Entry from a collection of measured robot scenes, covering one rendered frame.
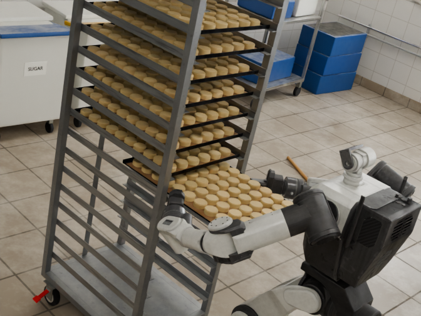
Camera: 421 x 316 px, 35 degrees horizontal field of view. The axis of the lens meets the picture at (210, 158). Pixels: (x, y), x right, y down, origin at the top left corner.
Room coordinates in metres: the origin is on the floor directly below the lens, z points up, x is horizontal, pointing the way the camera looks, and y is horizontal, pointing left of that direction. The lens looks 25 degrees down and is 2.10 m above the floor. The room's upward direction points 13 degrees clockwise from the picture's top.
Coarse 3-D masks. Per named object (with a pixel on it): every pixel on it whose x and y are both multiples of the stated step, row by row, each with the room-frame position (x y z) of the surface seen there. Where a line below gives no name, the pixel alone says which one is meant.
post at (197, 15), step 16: (192, 16) 2.15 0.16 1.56; (192, 32) 2.14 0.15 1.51; (192, 48) 2.15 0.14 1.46; (192, 64) 2.16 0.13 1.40; (176, 96) 2.15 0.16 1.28; (176, 112) 2.14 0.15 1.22; (176, 128) 2.15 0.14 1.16; (176, 144) 2.16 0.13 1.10; (160, 176) 2.15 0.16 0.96; (160, 192) 2.14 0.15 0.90; (160, 208) 2.15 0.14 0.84; (144, 256) 2.15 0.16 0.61; (144, 272) 2.14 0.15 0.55; (144, 288) 2.15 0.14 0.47
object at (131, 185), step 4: (128, 180) 2.88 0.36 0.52; (124, 184) 2.86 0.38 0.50; (128, 184) 2.87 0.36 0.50; (132, 184) 2.86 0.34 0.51; (136, 184) 2.85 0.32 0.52; (128, 188) 2.84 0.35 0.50; (132, 188) 2.85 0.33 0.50; (136, 188) 2.84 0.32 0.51; (140, 188) 2.83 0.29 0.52; (136, 192) 2.81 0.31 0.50; (140, 192) 2.82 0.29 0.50; (144, 192) 2.81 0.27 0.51; (148, 192) 2.79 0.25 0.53; (140, 196) 2.79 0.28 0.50; (144, 196) 2.80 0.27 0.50; (148, 196) 2.79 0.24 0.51; (152, 196) 2.77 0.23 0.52; (148, 200) 2.77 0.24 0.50; (152, 200) 2.77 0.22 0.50; (152, 204) 2.74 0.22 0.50; (164, 208) 2.72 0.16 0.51; (192, 224) 2.60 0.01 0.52; (196, 228) 2.59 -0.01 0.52
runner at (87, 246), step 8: (64, 224) 2.51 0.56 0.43; (72, 232) 2.47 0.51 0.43; (80, 240) 2.43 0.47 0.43; (88, 248) 2.39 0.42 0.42; (96, 256) 2.36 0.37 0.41; (104, 264) 2.33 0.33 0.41; (112, 264) 2.30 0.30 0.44; (120, 272) 2.26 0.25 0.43; (128, 280) 2.23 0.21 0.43; (136, 288) 2.20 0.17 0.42
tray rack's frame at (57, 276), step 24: (72, 24) 2.53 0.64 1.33; (72, 48) 2.52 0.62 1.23; (72, 72) 2.53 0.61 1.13; (48, 216) 2.53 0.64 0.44; (48, 240) 2.52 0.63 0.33; (120, 240) 2.87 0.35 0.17; (48, 264) 2.53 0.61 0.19; (72, 264) 2.62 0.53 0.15; (96, 264) 2.67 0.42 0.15; (120, 264) 2.71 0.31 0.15; (72, 288) 2.45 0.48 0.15; (96, 288) 2.49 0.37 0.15; (120, 288) 2.53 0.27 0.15; (168, 288) 2.61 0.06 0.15; (96, 312) 2.33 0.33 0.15; (168, 312) 2.44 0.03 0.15; (192, 312) 2.48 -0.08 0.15
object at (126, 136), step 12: (84, 108) 2.57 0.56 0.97; (96, 120) 2.50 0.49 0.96; (108, 120) 2.55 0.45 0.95; (120, 132) 2.42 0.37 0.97; (132, 144) 2.36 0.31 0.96; (144, 144) 2.37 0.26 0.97; (216, 144) 2.52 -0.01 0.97; (156, 156) 2.29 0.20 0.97; (180, 156) 2.35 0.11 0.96; (192, 156) 2.36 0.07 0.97; (204, 156) 2.38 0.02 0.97; (216, 156) 2.42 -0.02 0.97; (228, 156) 2.48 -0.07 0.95; (180, 168) 2.27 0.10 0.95
